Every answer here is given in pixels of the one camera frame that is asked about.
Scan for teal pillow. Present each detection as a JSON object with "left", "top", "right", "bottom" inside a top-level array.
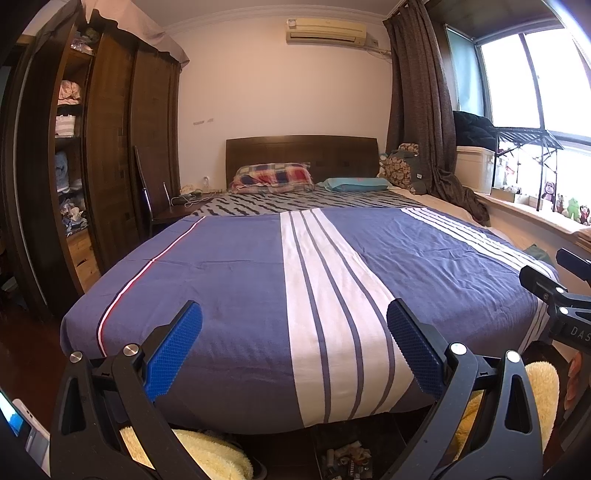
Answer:
[{"left": 318, "top": 176, "right": 391, "bottom": 193}]

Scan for window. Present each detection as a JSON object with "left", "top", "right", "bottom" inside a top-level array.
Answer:
[{"left": 475, "top": 11, "right": 591, "bottom": 151}]

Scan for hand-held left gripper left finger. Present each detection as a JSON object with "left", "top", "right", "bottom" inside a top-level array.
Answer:
[{"left": 48, "top": 300, "right": 208, "bottom": 480}]

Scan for black square tray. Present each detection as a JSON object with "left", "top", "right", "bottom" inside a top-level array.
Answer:
[{"left": 313, "top": 430, "right": 387, "bottom": 480}]

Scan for grey green roller blind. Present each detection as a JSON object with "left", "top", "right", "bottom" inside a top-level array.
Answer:
[{"left": 444, "top": 24, "right": 484, "bottom": 117}]

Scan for black jacket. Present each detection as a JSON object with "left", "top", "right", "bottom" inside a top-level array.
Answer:
[{"left": 453, "top": 110, "right": 498, "bottom": 149}]

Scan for dark wooden wardrobe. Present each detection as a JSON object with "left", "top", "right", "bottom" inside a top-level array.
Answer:
[{"left": 0, "top": 9, "right": 184, "bottom": 324}]

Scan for brown curtain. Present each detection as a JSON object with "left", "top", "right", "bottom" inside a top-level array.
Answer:
[{"left": 382, "top": 0, "right": 491, "bottom": 226}]

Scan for wall air conditioner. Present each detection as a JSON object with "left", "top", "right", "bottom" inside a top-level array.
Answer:
[{"left": 285, "top": 17, "right": 368, "bottom": 47}]

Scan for black drying rack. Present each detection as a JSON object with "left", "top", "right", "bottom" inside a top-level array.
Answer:
[{"left": 493, "top": 126, "right": 565, "bottom": 214}]

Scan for white device with screen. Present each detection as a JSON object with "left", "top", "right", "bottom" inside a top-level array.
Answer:
[{"left": 0, "top": 389, "right": 52, "bottom": 479}]

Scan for blue white striped bedspread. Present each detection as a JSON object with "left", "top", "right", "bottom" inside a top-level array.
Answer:
[{"left": 60, "top": 205, "right": 561, "bottom": 437}]

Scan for yellow fluffy cloth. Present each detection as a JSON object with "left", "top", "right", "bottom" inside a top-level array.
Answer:
[{"left": 119, "top": 360, "right": 560, "bottom": 480}]

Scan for dark green cloth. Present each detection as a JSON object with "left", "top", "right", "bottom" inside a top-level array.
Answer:
[{"left": 525, "top": 244, "right": 552, "bottom": 266}]

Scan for zebra striped bed sheet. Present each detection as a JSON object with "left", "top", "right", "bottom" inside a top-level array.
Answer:
[{"left": 186, "top": 187, "right": 435, "bottom": 219}]

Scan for pink folded clothes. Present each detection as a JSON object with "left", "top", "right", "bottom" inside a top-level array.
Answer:
[{"left": 58, "top": 80, "right": 84, "bottom": 105}]

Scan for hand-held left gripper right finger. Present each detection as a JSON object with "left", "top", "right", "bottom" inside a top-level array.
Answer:
[{"left": 383, "top": 298, "right": 543, "bottom": 480}]

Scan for dark wooden nightstand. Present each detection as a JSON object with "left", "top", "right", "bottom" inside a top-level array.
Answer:
[{"left": 149, "top": 193, "right": 214, "bottom": 228}]

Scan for beige mattress sheet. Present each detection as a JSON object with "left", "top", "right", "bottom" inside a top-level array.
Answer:
[{"left": 421, "top": 193, "right": 514, "bottom": 246}]

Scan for dark wooden headboard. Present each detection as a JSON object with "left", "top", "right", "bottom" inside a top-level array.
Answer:
[{"left": 225, "top": 135, "right": 380, "bottom": 191}]

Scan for light blue folded clothes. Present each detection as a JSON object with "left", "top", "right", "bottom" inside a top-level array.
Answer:
[{"left": 54, "top": 151, "right": 72, "bottom": 195}]

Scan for plaid pillow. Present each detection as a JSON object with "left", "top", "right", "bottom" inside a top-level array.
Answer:
[{"left": 229, "top": 162, "right": 315, "bottom": 194}]

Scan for brown patterned cushion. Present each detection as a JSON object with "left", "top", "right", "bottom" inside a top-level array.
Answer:
[{"left": 379, "top": 143, "right": 420, "bottom": 190}]

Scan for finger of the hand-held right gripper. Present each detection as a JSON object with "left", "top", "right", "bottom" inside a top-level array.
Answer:
[
  {"left": 555, "top": 248, "right": 591, "bottom": 275},
  {"left": 518, "top": 264, "right": 580, "bottom": 309}
]

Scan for white storage box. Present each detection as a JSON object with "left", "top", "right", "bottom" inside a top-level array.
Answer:
[{"left": 455, "top": 146, "right": 496, "bottom": 195}]

